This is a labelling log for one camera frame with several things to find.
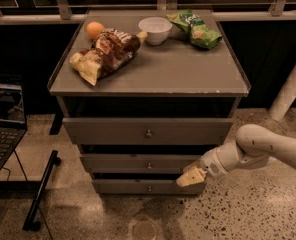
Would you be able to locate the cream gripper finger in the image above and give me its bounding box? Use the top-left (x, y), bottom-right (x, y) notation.
top-left (183, 159), bottom-right (201, 173)
top-left (176, 166), bottom-right (207, 187)

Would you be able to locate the grey top drawer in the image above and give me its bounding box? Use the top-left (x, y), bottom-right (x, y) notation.
top-left (63, 118), bottom-right (232, 145)

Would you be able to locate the grey drawer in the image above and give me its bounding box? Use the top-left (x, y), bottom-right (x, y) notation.
top-left (80, 154), bottom-right (199, 174)
top-left (63, 118), bottom-right (232, 145)
top-left (92, 179), bottom-right (206, 195)

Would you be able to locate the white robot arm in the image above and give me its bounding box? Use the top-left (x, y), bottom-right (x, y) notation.
top-left (177, 63), bottom-right (296, 187)

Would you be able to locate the grey drawer cabinet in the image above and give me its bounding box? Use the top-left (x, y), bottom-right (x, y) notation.
top-left (46, 9), bottom-right (251, 196)

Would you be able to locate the grey bottom drawer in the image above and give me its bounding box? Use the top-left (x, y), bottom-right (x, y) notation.
top-left (92, 179), bottom-right (206, 195)

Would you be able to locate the grey middle drawer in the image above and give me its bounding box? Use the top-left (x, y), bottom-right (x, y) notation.
top-left (80, 154), bottom-right (199, 174)

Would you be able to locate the green chip bag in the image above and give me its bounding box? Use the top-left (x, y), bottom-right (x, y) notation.
top-left (166, 10), bottom-right (222, 50)

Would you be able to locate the white plastic bowl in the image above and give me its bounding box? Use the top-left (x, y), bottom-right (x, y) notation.
top-left (139, 17), bottom-right (172, 45)

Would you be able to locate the brown chip bag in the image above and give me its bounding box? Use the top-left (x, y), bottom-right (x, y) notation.
top-left (69, 28), bottom-right (148, 86)

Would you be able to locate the orange fruit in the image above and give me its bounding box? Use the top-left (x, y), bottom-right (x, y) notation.
top-left (86, 22), bottom-right (105, 40)

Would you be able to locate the black stand leg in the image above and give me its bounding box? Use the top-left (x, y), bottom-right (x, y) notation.
top-left (22, 150), bottom-right (61, 231)

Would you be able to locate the black laptop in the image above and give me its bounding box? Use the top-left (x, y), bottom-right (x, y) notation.
top-left (0, 75), bottom-right (27, 170)

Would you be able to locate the metal window railing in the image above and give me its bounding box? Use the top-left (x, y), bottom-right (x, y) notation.
top-left (0, 0), bottom-right (296, 26)

